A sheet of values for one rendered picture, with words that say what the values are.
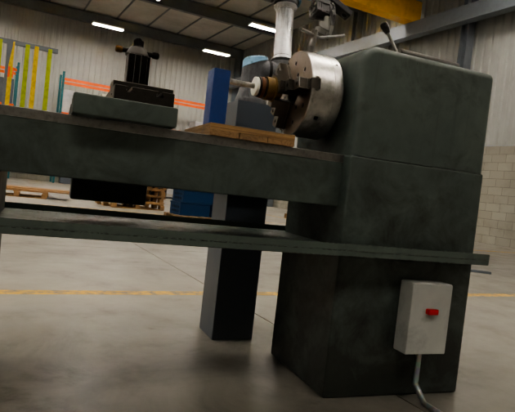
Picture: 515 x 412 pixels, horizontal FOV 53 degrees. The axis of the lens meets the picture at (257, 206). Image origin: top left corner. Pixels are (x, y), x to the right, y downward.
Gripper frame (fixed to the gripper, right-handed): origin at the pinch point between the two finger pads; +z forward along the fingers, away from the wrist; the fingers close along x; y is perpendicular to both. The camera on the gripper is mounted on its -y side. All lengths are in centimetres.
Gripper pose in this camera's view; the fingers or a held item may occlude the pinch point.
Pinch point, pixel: (329, 38)
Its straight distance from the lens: 217.0
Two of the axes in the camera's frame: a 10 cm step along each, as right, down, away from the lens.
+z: -0.2, 9.7, -2.4
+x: 3.7, -2.2, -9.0
